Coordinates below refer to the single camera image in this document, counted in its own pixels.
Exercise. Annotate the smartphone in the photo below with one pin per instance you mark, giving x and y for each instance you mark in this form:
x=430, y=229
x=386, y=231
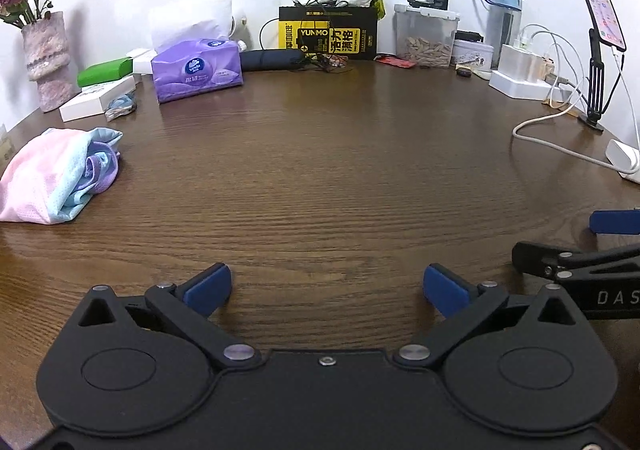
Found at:
x=602, y=12

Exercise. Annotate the dark folded umbrella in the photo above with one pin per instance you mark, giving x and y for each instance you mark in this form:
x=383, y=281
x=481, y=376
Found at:
x=270, y=59

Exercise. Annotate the red packet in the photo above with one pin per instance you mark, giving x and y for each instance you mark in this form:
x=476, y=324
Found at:
x=395, y=61

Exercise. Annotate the clear container of seeds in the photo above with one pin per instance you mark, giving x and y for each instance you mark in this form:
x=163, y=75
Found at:
x=425, y=47

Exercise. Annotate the purple tissue pack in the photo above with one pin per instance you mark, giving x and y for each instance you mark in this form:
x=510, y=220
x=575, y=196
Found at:
x=195, y=72

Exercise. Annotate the round white tin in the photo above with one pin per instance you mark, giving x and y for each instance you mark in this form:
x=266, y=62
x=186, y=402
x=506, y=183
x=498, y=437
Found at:
x=472, y=55

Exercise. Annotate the small white box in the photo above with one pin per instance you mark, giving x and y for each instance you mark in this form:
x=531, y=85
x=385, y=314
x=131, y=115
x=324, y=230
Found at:
x=142, y=61

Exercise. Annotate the white power adapter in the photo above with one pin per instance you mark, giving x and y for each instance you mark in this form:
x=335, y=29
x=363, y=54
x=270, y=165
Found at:
x=622, y=155

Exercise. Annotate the white flat box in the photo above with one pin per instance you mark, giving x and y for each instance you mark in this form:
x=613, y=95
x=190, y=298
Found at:
x=85, y=102

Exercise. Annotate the black and yellow box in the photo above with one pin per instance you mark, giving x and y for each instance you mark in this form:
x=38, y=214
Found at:
x=340, y=37

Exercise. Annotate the yellow-green snack packet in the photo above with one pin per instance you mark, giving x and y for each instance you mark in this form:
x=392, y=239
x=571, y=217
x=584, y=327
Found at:
x=379, y=2

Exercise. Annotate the pink textured vase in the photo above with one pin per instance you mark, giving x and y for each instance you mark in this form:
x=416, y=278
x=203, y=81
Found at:
x=47, y=60

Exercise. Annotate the clear water bottle blue cap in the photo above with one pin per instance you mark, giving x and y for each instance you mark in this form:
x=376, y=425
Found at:
x=505, y=20

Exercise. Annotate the white power strip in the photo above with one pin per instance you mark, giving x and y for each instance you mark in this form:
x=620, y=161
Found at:
x=510, y=87

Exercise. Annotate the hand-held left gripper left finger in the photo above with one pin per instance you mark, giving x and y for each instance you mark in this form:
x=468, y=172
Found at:
x=210, y=287

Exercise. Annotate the green box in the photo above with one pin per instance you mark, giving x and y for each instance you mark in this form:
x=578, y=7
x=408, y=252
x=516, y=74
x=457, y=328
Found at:
x=102, y=72

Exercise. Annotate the small dark brown object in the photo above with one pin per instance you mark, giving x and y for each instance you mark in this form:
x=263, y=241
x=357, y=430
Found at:
x=464, y=72

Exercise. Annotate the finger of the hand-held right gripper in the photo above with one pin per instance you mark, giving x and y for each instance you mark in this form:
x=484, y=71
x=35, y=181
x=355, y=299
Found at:
x=535, y=257
x=615, y=221

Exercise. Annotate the pastel pink blue mesh shirt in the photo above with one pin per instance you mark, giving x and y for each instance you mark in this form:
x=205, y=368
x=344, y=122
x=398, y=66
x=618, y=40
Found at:
x=40, y=170

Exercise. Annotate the beige plug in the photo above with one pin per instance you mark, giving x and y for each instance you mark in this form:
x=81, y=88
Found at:
x=546, y=70

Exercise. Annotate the small blue plastic packet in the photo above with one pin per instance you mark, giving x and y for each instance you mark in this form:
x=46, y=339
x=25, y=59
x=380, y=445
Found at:
x=120, y=106

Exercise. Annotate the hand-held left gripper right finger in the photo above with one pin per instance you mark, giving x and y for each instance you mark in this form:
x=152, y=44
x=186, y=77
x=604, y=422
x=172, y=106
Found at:
x=445, y=287

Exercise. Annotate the white charger block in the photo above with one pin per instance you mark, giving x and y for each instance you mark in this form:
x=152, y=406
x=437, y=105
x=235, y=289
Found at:
x=517, y=62

